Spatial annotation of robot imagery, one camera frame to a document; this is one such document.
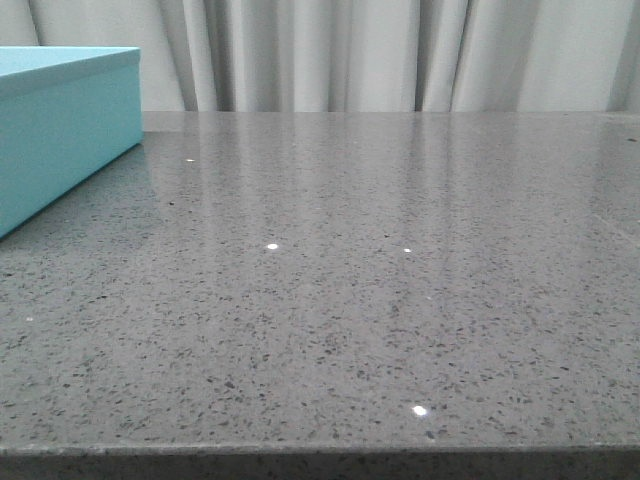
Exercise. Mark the light blue box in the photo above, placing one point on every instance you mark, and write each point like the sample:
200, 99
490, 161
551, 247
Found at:
66, 112

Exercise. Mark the grey white curtain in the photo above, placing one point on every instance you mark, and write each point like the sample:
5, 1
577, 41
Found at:
366, 56

